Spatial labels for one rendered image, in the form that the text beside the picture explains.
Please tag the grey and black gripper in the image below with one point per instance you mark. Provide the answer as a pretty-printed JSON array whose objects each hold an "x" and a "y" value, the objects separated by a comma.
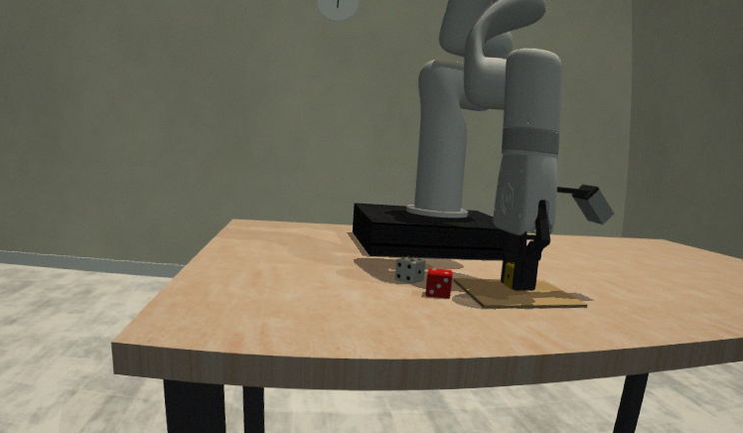
[{"x": 526, "y": 193}]

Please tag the yellow die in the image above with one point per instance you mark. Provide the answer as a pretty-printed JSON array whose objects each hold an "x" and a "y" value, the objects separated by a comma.
[{"x": 509, "y": 274}]

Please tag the tan flat mat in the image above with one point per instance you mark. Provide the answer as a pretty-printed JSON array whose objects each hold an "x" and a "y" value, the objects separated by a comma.
[{"x": 493, "y": 294}]

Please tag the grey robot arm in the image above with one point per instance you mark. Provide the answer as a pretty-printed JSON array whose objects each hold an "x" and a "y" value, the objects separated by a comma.
[{"x": 530, "y": 98}]

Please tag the white die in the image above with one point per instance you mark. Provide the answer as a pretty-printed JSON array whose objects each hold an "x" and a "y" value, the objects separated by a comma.
[{"x": 410, "y": 270}]

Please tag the red die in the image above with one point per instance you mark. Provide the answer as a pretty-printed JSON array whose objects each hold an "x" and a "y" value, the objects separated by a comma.
[{"x": 439, "y": 283}]

